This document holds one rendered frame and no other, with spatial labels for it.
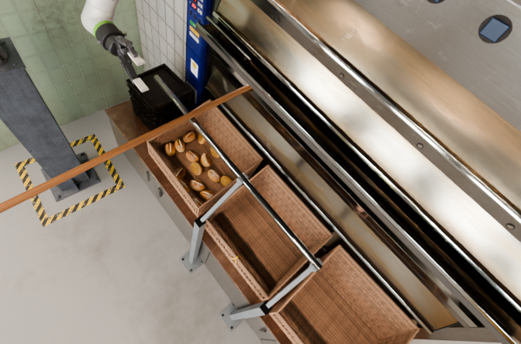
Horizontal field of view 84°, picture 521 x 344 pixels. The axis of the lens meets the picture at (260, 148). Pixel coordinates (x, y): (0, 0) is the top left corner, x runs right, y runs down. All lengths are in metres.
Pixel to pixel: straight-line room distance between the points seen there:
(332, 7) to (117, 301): 2.14
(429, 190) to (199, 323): 1.73
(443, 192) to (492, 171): 0.20
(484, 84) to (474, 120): 0.12
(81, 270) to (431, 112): 2.26
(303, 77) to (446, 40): 0.55
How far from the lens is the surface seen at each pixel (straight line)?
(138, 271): 2.38
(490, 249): 1.30
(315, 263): 1.29
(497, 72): 0.97
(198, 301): 2.34
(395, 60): 1.05
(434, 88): 1.04
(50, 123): 2.04
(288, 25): 1.26
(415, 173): 1.21
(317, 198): 1.62
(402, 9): 1.00
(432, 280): 1.57
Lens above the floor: 2.33
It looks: 55 degrees down
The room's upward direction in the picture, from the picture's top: 24 degrees clockwise
